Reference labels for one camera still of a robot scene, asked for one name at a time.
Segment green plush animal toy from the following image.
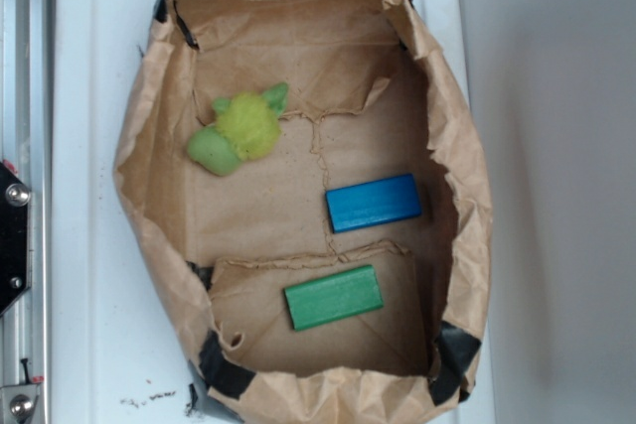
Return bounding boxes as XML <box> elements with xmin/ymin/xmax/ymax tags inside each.
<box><xmin>187</xmin><ymin>82</ymin><xmax>289</xmax><ymax>177</ymax></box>

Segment brown paper bag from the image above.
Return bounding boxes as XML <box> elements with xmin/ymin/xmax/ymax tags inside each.
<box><xmin>114</xmin><ymin>0</ymin><xmax>493</xmax><ymax>423</ymax></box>

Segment blue wooden block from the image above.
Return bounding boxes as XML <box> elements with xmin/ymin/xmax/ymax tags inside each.
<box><xmin>325</xmin><ymin>174</ymin><xmax>422</xmax><ymax>233</ymax></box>

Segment green wooden block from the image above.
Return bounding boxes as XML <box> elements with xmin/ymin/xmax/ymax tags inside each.
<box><xmin>284</xmin><ymin>265</ymin><xmax>384</xmax><ymax>331</ymax></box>

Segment black metal bracket plate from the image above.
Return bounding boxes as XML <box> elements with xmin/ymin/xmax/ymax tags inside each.
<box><xmin>0</xmin><ymin>161</ymin><xmax>32</xmax><ymax>317</ymax></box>

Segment silver metal rail frame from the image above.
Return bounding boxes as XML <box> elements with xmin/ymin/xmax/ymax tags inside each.
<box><xmin>1</xmin><ymin>0</ymin><xmax>55</xmax><ymax>423</ymax></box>

